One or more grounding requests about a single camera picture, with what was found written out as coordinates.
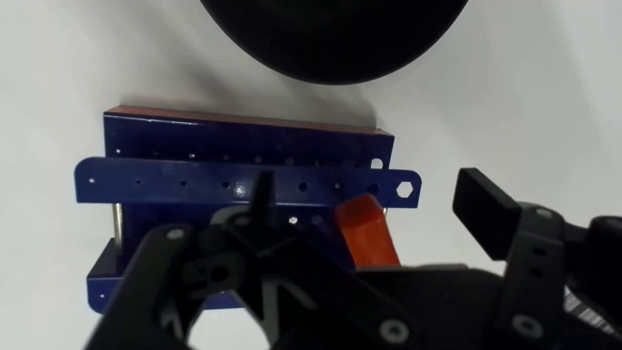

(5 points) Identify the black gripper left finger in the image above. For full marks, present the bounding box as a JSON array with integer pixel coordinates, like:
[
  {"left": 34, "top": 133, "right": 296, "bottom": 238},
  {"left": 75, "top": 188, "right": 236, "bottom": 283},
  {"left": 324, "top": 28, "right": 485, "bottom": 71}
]
[{"left": 83, "top": 168, "right": 415, "bottom": 350}]

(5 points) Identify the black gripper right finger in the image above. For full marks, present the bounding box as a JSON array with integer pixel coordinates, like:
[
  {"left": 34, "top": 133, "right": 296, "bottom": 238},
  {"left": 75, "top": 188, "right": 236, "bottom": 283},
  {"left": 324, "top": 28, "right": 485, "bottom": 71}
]
[{"left": 450, "top": 164, "right": 622, "bottom": 350}]

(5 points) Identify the orange handled screwdriver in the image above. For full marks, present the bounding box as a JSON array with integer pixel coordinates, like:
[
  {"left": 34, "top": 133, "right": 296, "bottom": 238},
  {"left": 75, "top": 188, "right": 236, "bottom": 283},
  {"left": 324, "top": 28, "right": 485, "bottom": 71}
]
[{"left": 333, "top": 194, "right": 401, "bottom": 267}]

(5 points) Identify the black bowl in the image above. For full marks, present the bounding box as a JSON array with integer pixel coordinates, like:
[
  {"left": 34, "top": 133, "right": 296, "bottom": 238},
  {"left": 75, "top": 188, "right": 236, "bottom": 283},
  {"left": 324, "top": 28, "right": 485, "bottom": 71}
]
[{"left": 195, "top": 0, "right": 469, "bottom": 85}]

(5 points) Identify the blue tool holder rack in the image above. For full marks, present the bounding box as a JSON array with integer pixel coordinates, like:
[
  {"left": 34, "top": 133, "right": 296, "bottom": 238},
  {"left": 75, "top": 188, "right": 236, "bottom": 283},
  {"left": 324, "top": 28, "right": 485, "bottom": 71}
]
[{"left": 71, "top": 104, "right": 423, "bottom": 316}]

